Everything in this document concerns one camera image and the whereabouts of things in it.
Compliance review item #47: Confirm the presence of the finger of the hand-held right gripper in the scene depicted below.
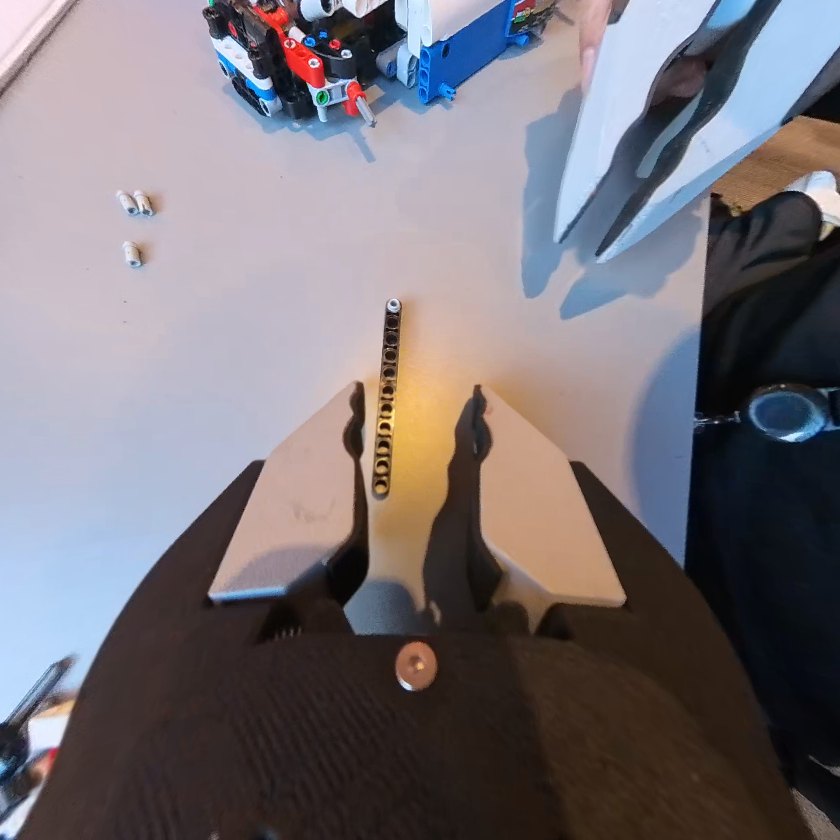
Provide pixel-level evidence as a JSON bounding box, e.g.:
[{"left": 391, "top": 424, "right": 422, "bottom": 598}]
[
  {"left": 553, "top": 0, "right": 721, "bottom": 245},
  {"left": 592, "top": 0, "right": 840, "bottom": 265}
]

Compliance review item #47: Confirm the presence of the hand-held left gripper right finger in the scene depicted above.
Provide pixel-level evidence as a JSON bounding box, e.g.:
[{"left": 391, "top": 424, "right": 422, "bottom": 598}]
[{"left": 423, "top": 384, "right": 629, "bottom": 637}]

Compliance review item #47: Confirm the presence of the white paper booklet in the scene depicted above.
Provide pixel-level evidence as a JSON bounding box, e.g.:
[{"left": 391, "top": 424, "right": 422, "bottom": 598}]
[{"left": 0, "top": 0, "right": 80, "bottom": 93}]

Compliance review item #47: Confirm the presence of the black round watch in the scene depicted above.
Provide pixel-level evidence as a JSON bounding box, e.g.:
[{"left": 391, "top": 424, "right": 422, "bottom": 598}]
[{"left": 694, "top": 384, "right": 840, "bottom": 444}]

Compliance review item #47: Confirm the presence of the grey desk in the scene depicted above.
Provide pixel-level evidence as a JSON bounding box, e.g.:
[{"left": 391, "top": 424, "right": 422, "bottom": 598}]
[{"left": 0, "top": 0, "right": 713, "bottom": 742}]

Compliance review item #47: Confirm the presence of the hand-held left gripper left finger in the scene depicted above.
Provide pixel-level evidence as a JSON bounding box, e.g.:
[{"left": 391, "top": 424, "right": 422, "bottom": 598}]
[{"left": 206, "top": 379, "right": 371, "bottom": 618}]

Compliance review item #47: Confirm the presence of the long black perforated toy beam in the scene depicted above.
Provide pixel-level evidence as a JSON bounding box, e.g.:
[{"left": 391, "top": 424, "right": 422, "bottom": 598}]
[{"left": 371, "top": 298, "right": 404, "bottom": 501}]

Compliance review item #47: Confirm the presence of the white shoe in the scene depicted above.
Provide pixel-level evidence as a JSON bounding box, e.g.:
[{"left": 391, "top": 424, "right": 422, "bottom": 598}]
[{"left": 784, "top": 169, "right": 840, "bottom": 227}]

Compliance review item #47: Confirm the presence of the person's right hand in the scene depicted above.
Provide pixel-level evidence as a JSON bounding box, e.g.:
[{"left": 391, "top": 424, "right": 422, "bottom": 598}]
[{"left": 579, "top": 0, "right": 621, "bottom": 76}]

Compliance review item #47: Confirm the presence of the building block toy vehicle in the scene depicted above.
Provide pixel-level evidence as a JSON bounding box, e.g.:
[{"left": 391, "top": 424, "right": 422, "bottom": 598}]
[{"left": 202, "top": 0, "right": 536, "bottom": 129}]

